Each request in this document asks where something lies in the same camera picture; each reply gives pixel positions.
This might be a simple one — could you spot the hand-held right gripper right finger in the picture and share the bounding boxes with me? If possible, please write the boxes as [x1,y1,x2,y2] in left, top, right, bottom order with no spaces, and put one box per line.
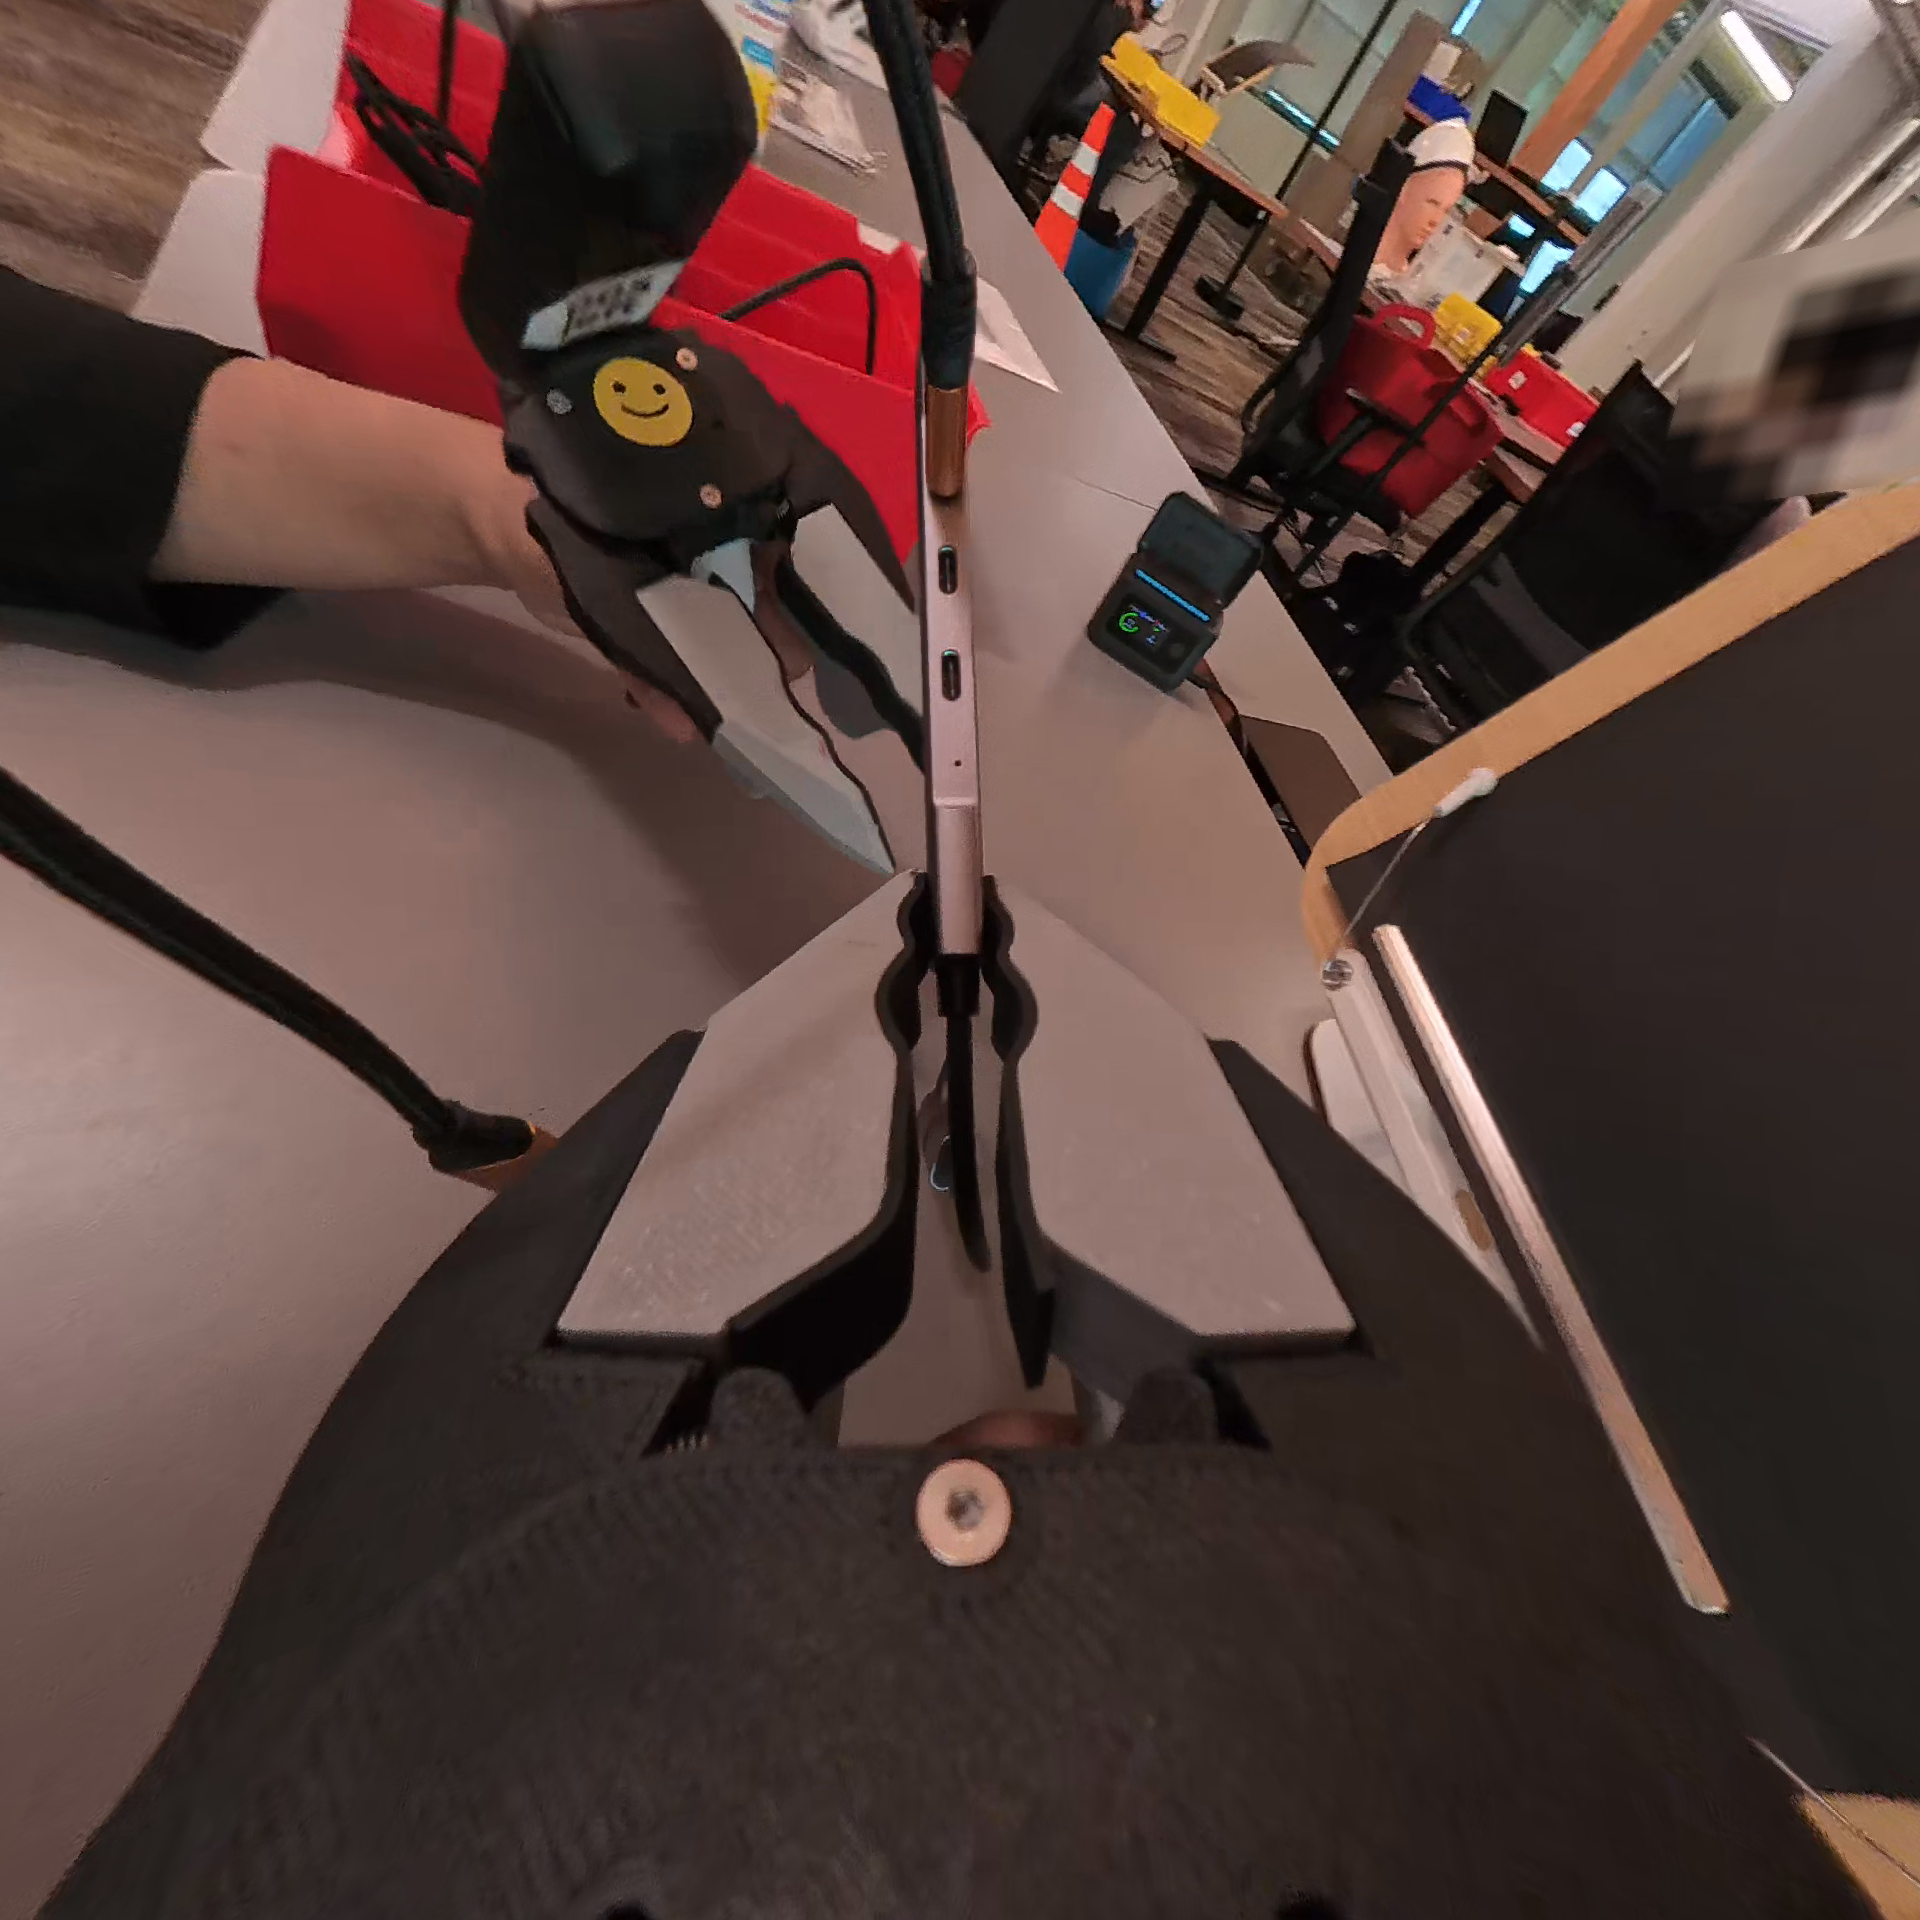
[970,872,1356,1441]

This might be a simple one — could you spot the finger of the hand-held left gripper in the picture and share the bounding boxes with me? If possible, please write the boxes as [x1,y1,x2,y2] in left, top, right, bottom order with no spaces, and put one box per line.
[760,512,926,771]
[634,544,899,877]

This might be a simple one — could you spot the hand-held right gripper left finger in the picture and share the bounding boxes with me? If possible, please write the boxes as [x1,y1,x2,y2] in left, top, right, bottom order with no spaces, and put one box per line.
[555,872,941,1407]

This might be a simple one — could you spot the grey usb hub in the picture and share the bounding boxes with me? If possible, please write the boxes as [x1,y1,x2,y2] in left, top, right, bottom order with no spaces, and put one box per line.
[921,463,986,963]

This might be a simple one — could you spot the black braided cable orange plugs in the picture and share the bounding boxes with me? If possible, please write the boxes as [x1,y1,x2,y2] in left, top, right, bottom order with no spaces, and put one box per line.
[0,0,977,1194]

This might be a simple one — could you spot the red plastic bin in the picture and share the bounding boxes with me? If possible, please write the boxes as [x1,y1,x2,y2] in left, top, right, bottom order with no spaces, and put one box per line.
[255,142,992,579]
[331,0,517,158]

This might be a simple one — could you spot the person's left forearm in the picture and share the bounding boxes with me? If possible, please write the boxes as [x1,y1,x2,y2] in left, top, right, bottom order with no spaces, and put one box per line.
[0,273,547,654]

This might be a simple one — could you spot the white panel stand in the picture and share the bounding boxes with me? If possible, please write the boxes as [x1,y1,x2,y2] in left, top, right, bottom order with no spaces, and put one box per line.
[1303,950,1546,1350]

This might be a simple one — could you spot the white paper sheet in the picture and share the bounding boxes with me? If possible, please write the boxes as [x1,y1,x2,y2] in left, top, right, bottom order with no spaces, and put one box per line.
[966,303,1065,398]

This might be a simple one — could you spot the dark power bank with display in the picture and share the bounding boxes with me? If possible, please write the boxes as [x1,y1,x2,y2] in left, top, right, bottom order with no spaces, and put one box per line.
[1088,493,1268,690]

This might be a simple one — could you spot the silver metal strip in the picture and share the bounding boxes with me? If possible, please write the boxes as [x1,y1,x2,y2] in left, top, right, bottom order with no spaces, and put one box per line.
[1376,916,1730,1615]

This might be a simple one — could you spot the blue bucket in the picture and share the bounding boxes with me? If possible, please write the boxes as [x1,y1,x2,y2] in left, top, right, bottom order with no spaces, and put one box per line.
[1065,230,1141,330]

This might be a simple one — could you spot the orange traffic cone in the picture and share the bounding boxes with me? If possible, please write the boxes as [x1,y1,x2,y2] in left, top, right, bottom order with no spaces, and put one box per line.
[1031,97,1112,273]

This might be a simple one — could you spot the yellow plastic bin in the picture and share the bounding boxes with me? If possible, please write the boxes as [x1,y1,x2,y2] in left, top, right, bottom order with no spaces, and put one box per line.
[1102,42,1225,142]

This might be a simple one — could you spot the wooden table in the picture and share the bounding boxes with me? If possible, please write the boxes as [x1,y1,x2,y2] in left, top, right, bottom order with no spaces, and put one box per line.
[1102,48,1594,364]

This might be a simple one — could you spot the black red office chair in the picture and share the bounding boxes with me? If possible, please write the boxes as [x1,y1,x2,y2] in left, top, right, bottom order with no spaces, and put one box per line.
[1231,142,1506,541]

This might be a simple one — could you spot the mannequin head white cap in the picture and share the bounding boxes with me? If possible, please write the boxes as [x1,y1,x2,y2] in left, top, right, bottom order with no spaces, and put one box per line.
[1376,121,1486,288]

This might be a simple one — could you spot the black cable bundle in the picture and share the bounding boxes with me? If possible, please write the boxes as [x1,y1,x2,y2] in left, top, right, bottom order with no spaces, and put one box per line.
[339,0,487,214]

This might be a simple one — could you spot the dark desk cable flap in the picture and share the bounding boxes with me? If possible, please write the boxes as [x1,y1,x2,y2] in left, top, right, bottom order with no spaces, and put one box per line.
[1235,712,1386,862]

